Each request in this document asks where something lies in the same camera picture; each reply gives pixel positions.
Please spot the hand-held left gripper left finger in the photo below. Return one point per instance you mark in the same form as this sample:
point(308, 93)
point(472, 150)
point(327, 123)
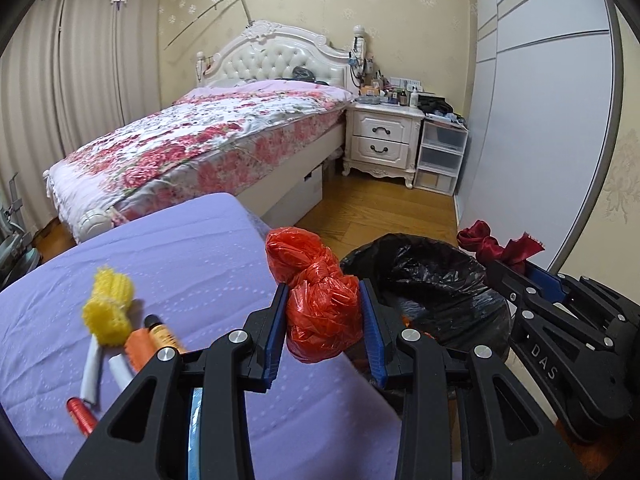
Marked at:
point(274, 340)

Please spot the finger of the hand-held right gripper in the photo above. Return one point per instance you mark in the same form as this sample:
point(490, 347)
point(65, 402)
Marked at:
point(546, 280)
point(512, 280)

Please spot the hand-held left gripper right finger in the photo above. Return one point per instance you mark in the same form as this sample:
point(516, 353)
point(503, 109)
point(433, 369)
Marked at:
point(372, 332)

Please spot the dark red ribbon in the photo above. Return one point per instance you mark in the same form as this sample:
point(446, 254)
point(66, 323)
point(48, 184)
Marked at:
point(487, 245)

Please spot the red plastic bag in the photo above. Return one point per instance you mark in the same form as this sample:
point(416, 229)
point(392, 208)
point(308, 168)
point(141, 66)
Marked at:
point(315, 310)

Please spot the trash bin with black liner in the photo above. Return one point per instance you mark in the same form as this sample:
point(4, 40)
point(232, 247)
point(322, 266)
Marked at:
point(430, 270)

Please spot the orange tube with black cap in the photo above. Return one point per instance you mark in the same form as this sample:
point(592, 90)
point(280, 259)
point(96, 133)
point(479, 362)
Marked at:
point(162, 335)

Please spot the light blue packet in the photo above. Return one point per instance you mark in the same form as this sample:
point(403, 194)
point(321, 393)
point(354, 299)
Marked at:
point(195, 435)

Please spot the orange ribbed wrapper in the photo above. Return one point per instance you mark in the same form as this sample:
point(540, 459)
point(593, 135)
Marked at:
point(137, 352)

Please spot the yellow foam fruit net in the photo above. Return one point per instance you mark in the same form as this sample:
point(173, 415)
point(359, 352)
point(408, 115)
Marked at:
point(107, 310)

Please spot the white tube with green print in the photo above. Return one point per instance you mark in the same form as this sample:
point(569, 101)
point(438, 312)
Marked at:
point(92, 367)

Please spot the red ribbed spool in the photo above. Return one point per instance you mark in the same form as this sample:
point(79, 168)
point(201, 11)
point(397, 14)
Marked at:
point(82, 412)

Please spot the purple tablecloth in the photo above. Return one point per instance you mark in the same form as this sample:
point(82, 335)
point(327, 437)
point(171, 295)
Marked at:
point(200, 260)

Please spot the clear plastic drawer unit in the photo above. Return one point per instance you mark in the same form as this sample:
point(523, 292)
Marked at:
point(440, 155)

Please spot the grey sliding wardrobe door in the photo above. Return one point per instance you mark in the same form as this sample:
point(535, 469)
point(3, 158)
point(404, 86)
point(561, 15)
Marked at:
point(540, 135)

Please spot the white storage box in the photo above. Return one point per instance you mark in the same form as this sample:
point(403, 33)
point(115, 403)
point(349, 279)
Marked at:
point(295, 195)

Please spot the pile of dark clothes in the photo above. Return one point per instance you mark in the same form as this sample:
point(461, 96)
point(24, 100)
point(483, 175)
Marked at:
point(435, 105)

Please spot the white nightstand with drawers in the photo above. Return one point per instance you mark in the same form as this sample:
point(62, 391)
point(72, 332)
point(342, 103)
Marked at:
point(385, 132)

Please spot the pink floral blanket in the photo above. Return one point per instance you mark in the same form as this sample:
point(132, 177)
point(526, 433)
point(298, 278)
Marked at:
point(200, 135)

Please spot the cluster of bottles and jars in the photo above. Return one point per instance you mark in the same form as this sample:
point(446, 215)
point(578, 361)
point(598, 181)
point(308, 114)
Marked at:
point(395, 94)

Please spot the lilac bed sheet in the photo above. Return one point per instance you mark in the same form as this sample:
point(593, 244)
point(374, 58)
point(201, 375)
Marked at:
point(260, 91)

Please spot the black object on bed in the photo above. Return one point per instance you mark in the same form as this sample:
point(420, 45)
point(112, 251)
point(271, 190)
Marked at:
point(305, 72)

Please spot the grey metal stand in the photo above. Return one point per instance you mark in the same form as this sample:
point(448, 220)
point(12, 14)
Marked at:
point(15, 250)

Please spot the white bed with tufted headboard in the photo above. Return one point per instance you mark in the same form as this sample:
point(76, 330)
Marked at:
point(270, 60)

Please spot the beige curtain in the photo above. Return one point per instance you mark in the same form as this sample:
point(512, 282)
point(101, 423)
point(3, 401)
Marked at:
point(75, 85)

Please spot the thin metal rod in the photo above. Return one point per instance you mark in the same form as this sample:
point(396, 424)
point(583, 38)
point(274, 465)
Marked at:
point(200, 22)

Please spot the white wall socket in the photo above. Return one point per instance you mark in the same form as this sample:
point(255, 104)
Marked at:
point(412, 82)

